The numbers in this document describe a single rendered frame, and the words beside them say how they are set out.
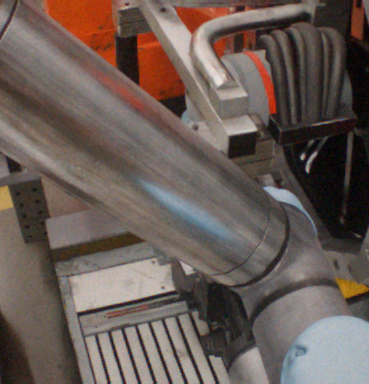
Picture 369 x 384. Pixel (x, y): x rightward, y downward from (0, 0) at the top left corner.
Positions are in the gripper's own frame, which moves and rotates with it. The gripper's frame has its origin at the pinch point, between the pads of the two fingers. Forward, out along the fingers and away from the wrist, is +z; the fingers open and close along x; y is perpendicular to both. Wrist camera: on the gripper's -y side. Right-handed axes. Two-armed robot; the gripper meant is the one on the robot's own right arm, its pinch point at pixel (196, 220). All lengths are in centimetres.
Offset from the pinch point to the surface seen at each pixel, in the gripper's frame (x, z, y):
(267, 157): -6.7, -2.5, 9.7
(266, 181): -20.9, 23.1, -21.0
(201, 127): -0.8, 1.3, 12.0
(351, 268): -20.5, -5.7, -10.7
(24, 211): 26, 78, -69
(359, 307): -45, 12, -57
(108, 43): -2, 64, -12
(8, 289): 36, 62, -83
